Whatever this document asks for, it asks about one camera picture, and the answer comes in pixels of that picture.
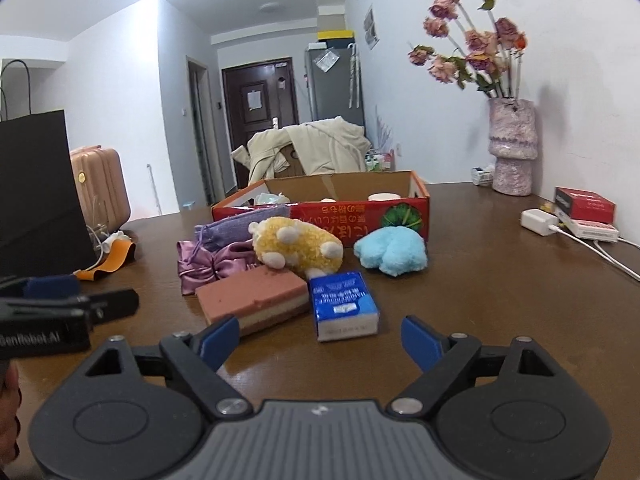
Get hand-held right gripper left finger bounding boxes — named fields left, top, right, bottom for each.
left=84, top=315, right=252, bottom=419

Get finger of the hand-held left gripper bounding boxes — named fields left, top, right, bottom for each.
left=0, top=275, right=82, bottom=301
left=0, top=288, right=140, bottom=323

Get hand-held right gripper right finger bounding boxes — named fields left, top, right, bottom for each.
left=387, top=315, right=557, bottom=418

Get pink layered sponge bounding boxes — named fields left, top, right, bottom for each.
left=195, top=265, right=309, bottom=337

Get purple satin bag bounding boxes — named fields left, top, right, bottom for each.
left=176, top=239, right=261, bottom=297

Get blue tissue pack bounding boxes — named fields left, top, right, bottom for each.
left=308, top=271, right=381, bottom=343

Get light blue plush toy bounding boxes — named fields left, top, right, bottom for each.
left=353, top=227, right=429, bottom=277

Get lavender drawstring pouch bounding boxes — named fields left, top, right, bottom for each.
left=194, top=204, right=292, bottom=252

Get yellow plush toy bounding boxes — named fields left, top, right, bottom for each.
left=248, top=216, right=344, bottom=278

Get red cardboard box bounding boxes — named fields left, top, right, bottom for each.
left=211, top=170, right=431, bottom=243

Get person's left hand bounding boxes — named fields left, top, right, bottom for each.
left=0, top=360, right=22, bottom=467

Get black paper bag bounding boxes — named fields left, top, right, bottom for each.
left=0, top=59, right=98, bottom=278

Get pink suitcase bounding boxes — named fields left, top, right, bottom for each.
left=70, top=146, right=132, bottom=231

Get white charger block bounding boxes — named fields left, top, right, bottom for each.
left=521, top=208, right=560, bottom=236

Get brown chair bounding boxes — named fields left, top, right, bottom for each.
left=272, top=142, right=307, bottom=180

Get dark interior door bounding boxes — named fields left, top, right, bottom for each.
left=187, top=56, right=217, bottom=206

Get dark brown entrance door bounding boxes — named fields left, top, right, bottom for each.
left=221, top=57, right=300, bottom=181

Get flat white box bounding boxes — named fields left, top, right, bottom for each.
left=557, top=210, right=621, bottom=243

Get pink speckled vase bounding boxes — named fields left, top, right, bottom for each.
left=488, top=97, right=540, bottom=196

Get red and black box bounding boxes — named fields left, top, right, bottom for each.
left=554, top=186, right=617, bottom=224

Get beige coat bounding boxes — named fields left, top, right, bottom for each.
left=231, top=117, right=373, bottom=186

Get grey refrigerator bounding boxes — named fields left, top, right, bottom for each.
left=306, top=42, right=366, bottom=128

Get folded white umbrella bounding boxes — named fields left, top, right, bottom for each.
left=348, top=42, right=362, bottom=108

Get paper sheet on refrigerator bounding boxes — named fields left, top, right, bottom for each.
left=312, top=50, right=341, bottom=72

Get dried pink roses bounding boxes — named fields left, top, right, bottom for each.
left=407, top=0, right=528, bottom=100

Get orange leather strap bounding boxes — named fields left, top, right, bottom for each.
left=74, top=240, right=137, bottom=281

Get white plug with cable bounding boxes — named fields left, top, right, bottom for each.
left=90, top=224, right=132, bottom=263

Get white charger cable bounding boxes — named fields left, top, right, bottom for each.
left=550, top=225, right=640, bottom=281

